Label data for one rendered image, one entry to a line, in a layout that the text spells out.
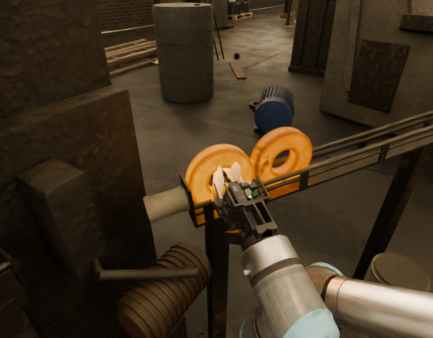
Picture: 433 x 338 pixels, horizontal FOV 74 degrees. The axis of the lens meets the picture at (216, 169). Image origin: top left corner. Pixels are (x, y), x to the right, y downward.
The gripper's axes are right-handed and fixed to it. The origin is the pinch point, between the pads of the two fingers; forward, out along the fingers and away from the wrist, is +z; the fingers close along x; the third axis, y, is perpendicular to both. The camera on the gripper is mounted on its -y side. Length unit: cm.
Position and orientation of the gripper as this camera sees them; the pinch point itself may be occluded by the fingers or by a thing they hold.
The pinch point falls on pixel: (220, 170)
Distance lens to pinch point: 63.7
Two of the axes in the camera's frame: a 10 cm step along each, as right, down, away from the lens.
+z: -3.5, -7.3, 5.9
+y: 1.0, -6.6, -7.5
